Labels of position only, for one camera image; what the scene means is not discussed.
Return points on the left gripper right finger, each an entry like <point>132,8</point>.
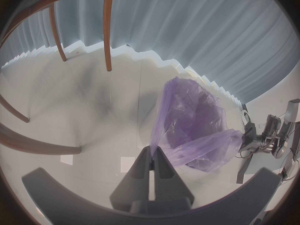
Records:
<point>168,184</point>

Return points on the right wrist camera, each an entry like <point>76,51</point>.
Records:
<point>250,129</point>

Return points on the blue-green curtain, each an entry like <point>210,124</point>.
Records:
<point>187,20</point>

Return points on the wooden chair with white cushions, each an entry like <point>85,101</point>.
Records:
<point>107,31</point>

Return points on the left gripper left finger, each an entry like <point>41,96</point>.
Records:
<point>136,179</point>

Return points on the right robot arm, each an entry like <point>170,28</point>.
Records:
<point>273,124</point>

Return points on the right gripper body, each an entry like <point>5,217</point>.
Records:
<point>252,144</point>

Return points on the purple plastic bag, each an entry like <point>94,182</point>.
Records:
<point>187,116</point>

